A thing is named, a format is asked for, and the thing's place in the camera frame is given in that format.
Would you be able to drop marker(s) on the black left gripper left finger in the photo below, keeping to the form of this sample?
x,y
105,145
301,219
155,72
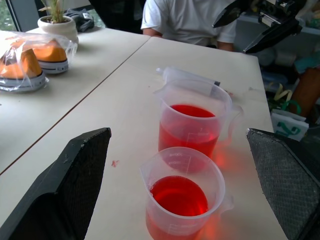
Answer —
x,y
62,190

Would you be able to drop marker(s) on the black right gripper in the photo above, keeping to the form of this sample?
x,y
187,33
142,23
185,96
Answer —
x,y
285,11

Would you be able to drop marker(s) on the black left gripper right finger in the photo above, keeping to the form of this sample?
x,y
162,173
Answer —
x,y
287,180

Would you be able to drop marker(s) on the beaker with red liquid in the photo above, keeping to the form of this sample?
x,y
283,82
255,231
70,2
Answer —
x,y
187,130
180,197

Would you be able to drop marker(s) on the white paper bag green print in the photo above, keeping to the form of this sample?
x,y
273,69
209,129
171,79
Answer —
x,y
287,125

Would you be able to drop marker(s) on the person in white T-shirt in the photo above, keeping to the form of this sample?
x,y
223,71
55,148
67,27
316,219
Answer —
x,y
185,20

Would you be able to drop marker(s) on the yellow green ribbon bundle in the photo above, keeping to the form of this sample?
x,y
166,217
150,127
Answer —
x,y
281,95

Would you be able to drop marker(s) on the brown wooden object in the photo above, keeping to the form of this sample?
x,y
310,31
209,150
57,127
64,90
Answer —
x,y
307,90

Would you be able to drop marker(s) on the empty plastic measuring jug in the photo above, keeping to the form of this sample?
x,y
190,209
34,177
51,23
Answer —
x,y
180,73

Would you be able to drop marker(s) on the orange canvas shoe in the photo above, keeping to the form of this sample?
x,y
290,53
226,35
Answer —
x,y
17,70
50,53

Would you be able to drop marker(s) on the clear plastic bag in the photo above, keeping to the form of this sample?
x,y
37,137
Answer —
x,y
67,46

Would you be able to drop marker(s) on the white ceramic plant pot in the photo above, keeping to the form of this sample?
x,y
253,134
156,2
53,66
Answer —
x,y
60,28

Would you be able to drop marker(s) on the grey folded garment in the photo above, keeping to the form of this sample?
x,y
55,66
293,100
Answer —
x,y
83,20

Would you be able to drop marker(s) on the green grass plant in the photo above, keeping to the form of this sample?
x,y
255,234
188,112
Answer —
x,y
56,10

